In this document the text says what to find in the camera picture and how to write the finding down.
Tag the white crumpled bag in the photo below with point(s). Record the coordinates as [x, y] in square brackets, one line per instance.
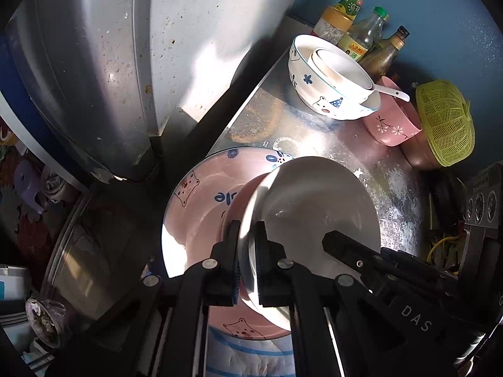
[57, 184]

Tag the small white bowl red print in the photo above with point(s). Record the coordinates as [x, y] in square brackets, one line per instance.
[338, 66]

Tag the green label bottle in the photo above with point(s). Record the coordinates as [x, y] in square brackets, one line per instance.
[351, 4]

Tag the purple plastic stool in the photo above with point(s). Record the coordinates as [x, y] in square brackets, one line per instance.
[27, 188]

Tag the clear bottle yellow label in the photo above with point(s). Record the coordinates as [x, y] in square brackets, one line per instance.
[361, 39]

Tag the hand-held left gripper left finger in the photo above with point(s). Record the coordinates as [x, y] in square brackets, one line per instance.
[235, 259]

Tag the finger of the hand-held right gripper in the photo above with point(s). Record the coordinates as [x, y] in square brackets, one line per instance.
[342, 247]

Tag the white plastic container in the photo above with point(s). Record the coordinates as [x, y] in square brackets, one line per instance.
[11, 282]

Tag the grey metal appliance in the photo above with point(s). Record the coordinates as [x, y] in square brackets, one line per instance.
[98, 66]

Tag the stainless steel basin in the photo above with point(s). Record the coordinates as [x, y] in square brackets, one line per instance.
[78, 251]

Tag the brown metal pot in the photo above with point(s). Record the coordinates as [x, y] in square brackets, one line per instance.
[416, 154]

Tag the white bear print bowl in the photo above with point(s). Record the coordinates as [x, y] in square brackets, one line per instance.
[318, 98]

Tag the green plastic mesh food cover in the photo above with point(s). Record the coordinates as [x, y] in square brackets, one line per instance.
[444, 125]

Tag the yellow lid jar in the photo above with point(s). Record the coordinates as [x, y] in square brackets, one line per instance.
[330, 27]

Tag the clear glass bowl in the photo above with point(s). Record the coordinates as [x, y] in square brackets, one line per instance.
[43, 318]

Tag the white ceramic spoon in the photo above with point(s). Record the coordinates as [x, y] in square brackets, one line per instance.
[393, 92]

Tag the dark sauce bottle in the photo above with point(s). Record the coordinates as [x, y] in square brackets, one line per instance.
[383, 57]

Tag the blue striped mat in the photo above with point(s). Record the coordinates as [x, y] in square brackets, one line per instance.
[251, 357]

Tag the floral patterned cloth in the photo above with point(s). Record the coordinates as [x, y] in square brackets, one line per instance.
[15, 224]

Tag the white bear print plate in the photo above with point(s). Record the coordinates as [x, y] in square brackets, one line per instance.
[196, 212]

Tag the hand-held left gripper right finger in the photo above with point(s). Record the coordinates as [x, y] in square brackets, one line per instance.
[259, 259]

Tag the pink flower print bowl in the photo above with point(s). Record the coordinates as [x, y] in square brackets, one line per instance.
[393, 125]

